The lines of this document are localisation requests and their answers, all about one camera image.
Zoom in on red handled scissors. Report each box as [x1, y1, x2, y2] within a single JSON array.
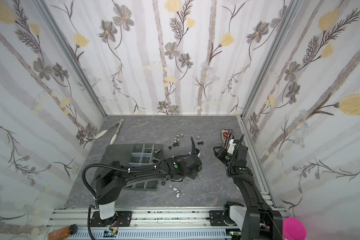
[[223, 131, 232, 139]]

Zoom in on orange bottle black cap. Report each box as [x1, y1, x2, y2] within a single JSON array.
[[48, 224, 78, 240]]

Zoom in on cream silicone kitchen tongs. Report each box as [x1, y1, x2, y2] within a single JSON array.
[[94, 119, 124, 145]]

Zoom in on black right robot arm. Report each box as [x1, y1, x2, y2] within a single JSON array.
[[213, 144, 283, 240]]

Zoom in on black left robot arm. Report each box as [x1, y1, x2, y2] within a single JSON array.
[[81, 153, 202, 221]]

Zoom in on transparent grey organizer box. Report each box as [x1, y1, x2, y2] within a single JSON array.
[[90, 144, 164, 191]]

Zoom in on black corrugated cable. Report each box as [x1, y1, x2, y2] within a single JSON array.
[[81, 136, 197, 199]]

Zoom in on aluminium rail base frame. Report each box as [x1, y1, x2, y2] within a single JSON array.
[[41, 207, 241, 240]]

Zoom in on pink plastic bowl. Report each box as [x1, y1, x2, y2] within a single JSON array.
[[283, 217, 307, 240]]

